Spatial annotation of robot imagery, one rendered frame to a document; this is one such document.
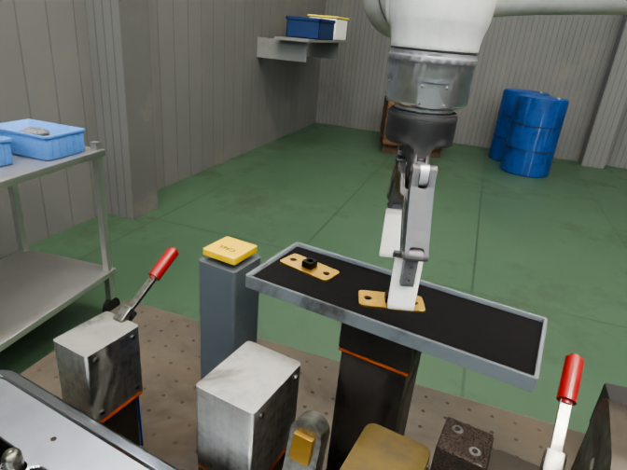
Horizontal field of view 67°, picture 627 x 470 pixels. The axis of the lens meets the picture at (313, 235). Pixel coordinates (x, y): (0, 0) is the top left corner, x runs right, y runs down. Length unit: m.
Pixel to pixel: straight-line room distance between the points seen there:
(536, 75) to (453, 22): 7.42
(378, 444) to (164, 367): 0.78
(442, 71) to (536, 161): 6.04
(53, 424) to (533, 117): 6.11
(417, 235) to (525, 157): 6.02
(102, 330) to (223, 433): 0.27
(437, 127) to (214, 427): 0.40
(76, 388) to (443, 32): 0.64
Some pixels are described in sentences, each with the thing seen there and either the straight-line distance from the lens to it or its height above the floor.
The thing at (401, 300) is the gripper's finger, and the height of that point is 1.21.
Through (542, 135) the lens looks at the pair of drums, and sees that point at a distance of 6.46.
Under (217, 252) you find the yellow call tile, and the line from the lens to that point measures 0.72.
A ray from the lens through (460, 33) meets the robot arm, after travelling 0.51.
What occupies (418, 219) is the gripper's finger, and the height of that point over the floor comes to 1.31.
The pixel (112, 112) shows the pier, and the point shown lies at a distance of 3.81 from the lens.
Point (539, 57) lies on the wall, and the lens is 7.90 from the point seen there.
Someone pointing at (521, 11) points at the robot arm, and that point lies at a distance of 0.72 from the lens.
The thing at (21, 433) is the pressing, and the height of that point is 1.00.
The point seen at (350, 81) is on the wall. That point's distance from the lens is 8.19.
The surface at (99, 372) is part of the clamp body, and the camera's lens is 0.73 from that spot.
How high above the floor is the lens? 1.48
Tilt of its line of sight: 23 degrees down
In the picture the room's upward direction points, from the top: 5 degrees clockwise
